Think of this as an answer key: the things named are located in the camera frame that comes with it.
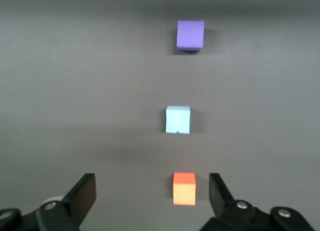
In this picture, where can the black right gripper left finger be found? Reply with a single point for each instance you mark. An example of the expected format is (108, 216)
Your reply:
(80, 198)

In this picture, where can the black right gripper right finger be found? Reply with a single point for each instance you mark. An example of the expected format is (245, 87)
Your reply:
(220, 196)

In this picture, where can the light blue foam block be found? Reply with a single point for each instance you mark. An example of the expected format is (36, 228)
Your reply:
(178, 119)

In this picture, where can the orange foam block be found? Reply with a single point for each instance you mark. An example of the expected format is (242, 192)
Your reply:
(184, 191)

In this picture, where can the purple foam block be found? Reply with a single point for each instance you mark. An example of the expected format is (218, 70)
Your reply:
(190, 34)

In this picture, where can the dark grey table mat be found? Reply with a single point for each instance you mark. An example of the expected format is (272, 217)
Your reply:
(75, 91)

